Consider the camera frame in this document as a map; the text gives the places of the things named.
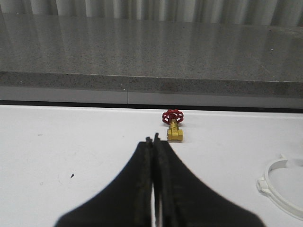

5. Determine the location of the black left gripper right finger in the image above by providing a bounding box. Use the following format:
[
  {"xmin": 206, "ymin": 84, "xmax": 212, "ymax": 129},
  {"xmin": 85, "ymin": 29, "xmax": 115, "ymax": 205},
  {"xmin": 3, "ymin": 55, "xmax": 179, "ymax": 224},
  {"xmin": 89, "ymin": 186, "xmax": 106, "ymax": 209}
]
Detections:
[{"xmin": 153, "ymin": 135, "xmax": 264, "ymax": 227}]

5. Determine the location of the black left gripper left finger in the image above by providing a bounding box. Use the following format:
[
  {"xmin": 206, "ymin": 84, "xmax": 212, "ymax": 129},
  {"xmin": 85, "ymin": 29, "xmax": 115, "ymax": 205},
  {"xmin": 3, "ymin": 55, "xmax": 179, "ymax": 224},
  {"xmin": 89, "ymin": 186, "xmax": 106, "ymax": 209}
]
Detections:
[{"xmin": 55, "ymin": 138, "xmax": 152, "ymax": 227}]

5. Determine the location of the white half pipe clamp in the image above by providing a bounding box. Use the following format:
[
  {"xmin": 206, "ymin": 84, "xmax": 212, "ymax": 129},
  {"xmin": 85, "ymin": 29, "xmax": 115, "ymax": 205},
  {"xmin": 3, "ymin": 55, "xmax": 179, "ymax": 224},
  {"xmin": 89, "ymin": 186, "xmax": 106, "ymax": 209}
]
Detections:
[{"xmin": 256, "ymin": 154, "xmax": 303, "ymax": 221}]

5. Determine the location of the brass valve red handwheel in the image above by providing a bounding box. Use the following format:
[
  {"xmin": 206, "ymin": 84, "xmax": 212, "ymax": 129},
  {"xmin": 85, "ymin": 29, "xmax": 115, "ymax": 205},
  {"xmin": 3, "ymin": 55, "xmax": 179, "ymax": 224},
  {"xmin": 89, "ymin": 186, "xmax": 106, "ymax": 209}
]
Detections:
[{"xmin": 162, "ymin": 109, "xmax": 184, "ymax": 141}]

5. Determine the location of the grey stone counter ledge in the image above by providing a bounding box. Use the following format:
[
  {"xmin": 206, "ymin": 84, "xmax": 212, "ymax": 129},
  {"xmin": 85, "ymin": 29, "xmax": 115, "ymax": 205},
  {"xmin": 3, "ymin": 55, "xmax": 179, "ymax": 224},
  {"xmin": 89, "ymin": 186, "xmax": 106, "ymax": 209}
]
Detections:
[{"xmin": 0, "ymin": 13, "xmax": 303, "ymax": 111}]

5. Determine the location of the grey pleated curtain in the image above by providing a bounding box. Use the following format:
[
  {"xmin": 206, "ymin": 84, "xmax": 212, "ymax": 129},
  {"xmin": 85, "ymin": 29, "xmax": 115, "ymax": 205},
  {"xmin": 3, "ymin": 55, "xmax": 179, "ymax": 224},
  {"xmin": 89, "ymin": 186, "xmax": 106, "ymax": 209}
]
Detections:
[{"xmin": 0, "ymin": 0, "xmax": 303, "ymax": 26}]

